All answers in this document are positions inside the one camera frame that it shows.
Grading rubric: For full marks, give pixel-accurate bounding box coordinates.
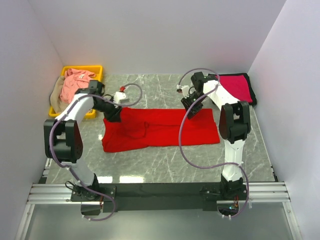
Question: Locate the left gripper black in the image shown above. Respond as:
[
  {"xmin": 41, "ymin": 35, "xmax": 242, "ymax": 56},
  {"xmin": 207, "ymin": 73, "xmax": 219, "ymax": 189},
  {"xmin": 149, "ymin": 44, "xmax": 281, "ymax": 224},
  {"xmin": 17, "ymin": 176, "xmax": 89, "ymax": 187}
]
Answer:
[{"xmin": 93, "ymin": 96, "xmax": 124, "ymax": 123}]

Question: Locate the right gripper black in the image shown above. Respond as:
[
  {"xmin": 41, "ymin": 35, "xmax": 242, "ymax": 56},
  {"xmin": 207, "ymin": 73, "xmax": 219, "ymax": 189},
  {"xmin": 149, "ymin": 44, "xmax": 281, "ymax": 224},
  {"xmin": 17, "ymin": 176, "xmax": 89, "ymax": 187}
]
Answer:
[{"xmin": 181, "ymin": 92, "xmax": 207, "ymax": 120}]

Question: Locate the red t-shirt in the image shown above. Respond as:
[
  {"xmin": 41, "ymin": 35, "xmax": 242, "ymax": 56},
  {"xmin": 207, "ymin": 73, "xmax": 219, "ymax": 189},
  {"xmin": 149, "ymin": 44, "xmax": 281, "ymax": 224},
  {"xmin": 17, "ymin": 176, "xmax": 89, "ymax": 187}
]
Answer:
[{"xmin": 102, "ymin": 107, "xmax": 220, "ymax": 153}]

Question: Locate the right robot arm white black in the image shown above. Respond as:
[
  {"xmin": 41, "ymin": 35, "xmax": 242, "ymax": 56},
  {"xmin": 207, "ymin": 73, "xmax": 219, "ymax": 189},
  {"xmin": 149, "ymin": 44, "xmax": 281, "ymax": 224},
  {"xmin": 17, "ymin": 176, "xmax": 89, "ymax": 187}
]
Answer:
[{"xmin": 176, "ymin": 68, "xmax": 251, "ymax": 200}]

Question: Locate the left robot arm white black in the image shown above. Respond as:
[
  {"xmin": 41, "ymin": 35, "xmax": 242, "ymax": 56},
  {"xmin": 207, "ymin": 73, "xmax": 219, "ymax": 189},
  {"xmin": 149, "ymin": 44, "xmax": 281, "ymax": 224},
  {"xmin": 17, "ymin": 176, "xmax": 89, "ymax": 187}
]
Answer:
[{"xmin": 43, "ymin": 80, "xmax": 127, "ymax": 201}]

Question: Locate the folded magenta t-shirt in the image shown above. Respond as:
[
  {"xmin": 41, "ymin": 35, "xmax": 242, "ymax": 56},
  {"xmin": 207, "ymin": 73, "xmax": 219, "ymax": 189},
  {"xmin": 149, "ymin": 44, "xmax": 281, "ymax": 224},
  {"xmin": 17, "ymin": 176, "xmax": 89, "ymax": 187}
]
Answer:
[{"xmin": 212, "ymin": 74, "xmax": 253, "ymax": 104}]

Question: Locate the yellow plastic bin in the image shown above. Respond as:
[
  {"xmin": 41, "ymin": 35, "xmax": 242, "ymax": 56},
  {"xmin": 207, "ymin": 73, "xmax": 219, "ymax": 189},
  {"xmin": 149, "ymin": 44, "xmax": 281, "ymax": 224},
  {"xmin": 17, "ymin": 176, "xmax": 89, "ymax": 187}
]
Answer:
[{"xmin": 48, "ymin": 65, "xmax": 103, "ymax": 118}]

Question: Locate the pink shirt in bin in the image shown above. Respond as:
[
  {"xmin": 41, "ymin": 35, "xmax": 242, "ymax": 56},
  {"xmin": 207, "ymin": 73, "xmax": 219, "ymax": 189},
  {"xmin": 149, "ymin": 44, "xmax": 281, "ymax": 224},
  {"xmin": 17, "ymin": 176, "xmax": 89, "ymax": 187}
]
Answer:
[{"xmin": 59, "ymin": 68, "xmax": 96, "ymax": 104}]

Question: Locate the beige shirt in bin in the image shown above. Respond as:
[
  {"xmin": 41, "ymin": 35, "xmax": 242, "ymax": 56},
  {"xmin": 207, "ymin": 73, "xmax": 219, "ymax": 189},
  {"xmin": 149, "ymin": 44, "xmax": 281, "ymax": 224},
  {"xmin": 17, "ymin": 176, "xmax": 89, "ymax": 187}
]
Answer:
[{"xmin": 49, "ymin": 75, "xmax": 73, "ymax": 114}]

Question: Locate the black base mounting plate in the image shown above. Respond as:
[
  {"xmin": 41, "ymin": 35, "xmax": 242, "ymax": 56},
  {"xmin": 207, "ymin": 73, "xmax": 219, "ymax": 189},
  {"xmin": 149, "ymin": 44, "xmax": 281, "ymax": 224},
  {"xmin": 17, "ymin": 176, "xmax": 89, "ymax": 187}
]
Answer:
[{"xmin": 69, "ymin": 182, "xmax": 248, "ymax": 216}]

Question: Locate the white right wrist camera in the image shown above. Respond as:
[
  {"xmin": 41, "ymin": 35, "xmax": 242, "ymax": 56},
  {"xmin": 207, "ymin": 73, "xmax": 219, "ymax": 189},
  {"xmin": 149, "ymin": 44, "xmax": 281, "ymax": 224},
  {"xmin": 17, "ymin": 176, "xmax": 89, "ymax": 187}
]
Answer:
[{"xmin": 176, "ymin": 84, "xmax": 190, "ymax": 98}]

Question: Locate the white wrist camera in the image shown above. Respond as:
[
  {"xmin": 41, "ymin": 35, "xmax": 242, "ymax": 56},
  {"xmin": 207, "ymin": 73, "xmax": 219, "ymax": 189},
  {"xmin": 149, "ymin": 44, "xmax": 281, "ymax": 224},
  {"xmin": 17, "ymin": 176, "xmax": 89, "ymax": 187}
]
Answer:
[
  {"xmin": 113, "ymin": 91, "xmax": 129, "ymax": 104},
  {"xmin": 176, "ymin": 84, "xmax": 190, "ymax": 98}
]

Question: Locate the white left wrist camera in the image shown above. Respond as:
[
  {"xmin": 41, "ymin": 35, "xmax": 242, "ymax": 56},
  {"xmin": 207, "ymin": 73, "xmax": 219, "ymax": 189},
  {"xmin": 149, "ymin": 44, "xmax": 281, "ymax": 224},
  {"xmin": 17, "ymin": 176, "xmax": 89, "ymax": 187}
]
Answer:
[{"xmin": 113, "ymin": 91, "xmax": 129, "ymax": 104}]

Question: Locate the aluminium frame rail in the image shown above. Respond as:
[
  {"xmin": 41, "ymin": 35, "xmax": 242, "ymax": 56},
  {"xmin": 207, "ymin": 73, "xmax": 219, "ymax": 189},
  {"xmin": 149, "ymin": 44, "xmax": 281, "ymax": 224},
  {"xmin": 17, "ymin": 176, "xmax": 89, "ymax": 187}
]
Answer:
[{"xmin": 27, "ymin": 182, "xmax": 291, "ymax": 205}]

